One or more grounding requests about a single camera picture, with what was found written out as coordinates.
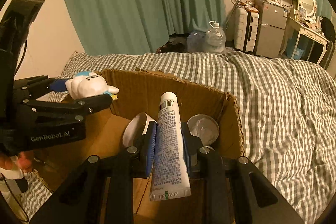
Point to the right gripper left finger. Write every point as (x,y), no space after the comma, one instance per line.
(101,190)

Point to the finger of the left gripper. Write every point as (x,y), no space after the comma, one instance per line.
(38,86)
(33,111)

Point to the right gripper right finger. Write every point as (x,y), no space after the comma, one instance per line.
(234,190)

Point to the white plush toy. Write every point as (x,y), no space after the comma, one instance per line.
(89,84)

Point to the white tape roll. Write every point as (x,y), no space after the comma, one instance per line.
(136,127)

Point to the white toothpaste tube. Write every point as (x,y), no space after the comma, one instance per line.
(170,179)

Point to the red white can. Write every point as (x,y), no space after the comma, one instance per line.
(204,127)

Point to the person's hand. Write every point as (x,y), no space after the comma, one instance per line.
(24,161)

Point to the brown cardboard box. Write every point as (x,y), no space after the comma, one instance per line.
(140,92)

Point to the green checkered bed quilt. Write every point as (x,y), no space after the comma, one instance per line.
(287,113)

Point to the dark pile on floor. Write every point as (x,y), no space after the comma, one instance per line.
(176,43)

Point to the blue bin under table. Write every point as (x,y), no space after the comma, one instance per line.
(296,51)

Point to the large clear water jug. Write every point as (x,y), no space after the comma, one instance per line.
(215,39)

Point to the white suitcase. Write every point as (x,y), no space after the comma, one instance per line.
(246,22)

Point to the white dressing table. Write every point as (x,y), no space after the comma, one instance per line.
(317,44)

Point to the silver mini fridge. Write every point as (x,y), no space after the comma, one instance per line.
(271,28)

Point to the black bag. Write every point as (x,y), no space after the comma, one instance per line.
(328,29)

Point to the white oval vanity mirror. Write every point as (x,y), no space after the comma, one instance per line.
(308,7)

